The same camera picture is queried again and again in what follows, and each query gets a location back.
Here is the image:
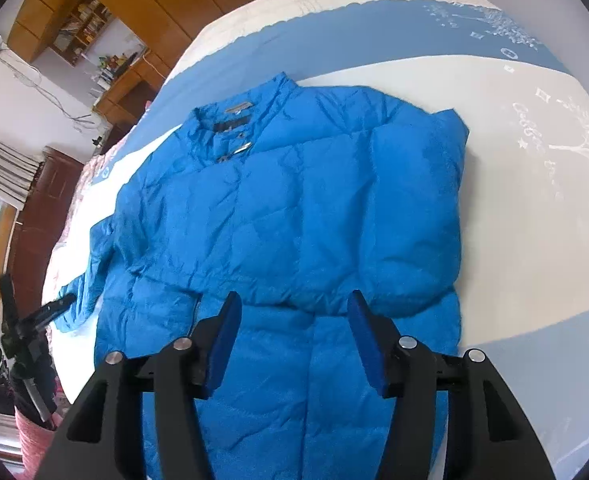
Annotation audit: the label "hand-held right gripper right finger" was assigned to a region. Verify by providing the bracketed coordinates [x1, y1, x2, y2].
[348, 290, 557, 480]

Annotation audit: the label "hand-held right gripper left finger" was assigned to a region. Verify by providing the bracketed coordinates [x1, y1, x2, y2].
[34, 291, 242, 480]

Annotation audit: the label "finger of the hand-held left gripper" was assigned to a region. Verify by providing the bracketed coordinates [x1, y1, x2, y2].
[35, 294, 76, 325]

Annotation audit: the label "blue puffer jacket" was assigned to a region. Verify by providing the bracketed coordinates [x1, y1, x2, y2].
[54, 72, 470, 480]

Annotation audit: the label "dark wooden headboard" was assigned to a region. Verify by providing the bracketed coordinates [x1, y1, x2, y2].
[0, 146, 85, 321]

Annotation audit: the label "striped curtain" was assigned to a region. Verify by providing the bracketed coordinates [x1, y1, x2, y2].
[0, 127, 42, 211]

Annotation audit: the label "blue and white bedsheet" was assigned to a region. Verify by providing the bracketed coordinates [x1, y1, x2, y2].
[39, 0, 589, 480]

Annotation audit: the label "bookshelf with books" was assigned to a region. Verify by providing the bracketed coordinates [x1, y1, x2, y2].
[49, 0, 115, 66]

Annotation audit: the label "wall cable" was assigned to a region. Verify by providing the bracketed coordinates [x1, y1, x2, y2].
[0, 55, 98, 131]

